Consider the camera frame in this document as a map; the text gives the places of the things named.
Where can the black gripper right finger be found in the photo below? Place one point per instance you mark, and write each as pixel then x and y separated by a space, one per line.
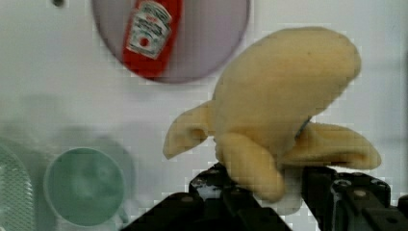
pixel 341 201

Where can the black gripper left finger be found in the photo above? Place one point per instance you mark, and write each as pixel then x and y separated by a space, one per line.
pixel 213 202

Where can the grey round plate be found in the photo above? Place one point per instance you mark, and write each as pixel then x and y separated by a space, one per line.
pixel 209 32

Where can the green oval colander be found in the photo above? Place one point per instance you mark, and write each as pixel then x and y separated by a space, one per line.
pixel 17 204

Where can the green mug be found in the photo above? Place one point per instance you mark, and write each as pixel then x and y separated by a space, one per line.
pixel 87 187

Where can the red ketchup bottle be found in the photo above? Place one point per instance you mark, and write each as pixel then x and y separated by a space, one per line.
pixel 150 33

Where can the yellow plush peeled banana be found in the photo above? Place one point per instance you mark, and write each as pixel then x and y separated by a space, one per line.
pixel 260 115

